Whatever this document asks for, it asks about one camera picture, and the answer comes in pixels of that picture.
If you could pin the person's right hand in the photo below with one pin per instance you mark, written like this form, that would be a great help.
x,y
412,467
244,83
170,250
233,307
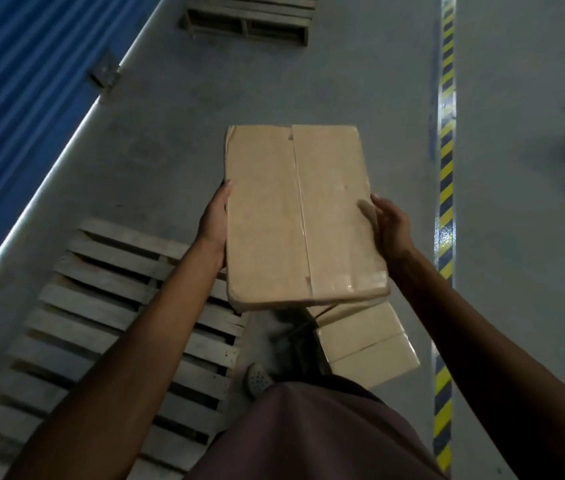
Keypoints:
x,y
395,234

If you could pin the person's left hand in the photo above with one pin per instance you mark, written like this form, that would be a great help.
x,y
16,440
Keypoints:
x,y
212,224

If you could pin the plain cardboard box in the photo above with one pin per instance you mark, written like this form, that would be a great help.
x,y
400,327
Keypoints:
x,y
287,219

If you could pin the cardboard box taped seam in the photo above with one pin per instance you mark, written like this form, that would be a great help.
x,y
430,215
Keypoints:
x,y
362,344

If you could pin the wooden pallet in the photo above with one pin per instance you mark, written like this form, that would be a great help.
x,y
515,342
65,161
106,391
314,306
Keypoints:
x,y
262,7
87,304

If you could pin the person's right forearm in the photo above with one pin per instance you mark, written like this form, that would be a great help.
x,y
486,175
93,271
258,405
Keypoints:
x,y
487,354

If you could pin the person's left forearm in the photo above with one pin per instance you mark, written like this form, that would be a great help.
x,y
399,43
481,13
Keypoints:
x,y
122,374

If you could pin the yellow black hazard tape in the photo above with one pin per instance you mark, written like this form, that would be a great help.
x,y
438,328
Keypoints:
x,y
446,169

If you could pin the white perforated left shoe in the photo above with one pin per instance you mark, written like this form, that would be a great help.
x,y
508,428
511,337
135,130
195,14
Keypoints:
x,y
258,379

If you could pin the brown shirt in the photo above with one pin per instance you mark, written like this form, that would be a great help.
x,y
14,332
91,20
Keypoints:
x,y
312,434

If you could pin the blue roller shutter door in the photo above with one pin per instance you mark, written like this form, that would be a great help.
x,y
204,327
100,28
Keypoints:
x,y
12,119

